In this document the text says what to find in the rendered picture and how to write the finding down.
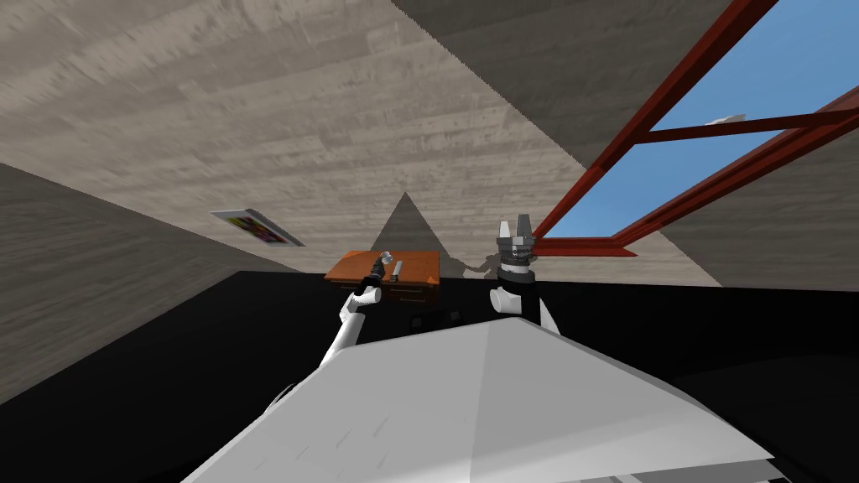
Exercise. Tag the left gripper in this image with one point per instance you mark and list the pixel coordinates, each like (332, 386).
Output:
(378, 269)

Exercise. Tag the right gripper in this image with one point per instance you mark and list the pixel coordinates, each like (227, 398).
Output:
(515, 242)

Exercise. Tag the grey slim bar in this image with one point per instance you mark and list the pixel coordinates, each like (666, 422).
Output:
(396, 270)

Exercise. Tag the orange wooden desk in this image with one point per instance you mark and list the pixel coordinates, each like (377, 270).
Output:
(416, 265)

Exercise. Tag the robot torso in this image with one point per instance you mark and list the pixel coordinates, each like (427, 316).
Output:
(470, 409)

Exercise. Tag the red framed window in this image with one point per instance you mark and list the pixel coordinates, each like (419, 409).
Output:
(711, 100)

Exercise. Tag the colourful picture on wall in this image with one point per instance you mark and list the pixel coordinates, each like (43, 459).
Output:
(258, 228)

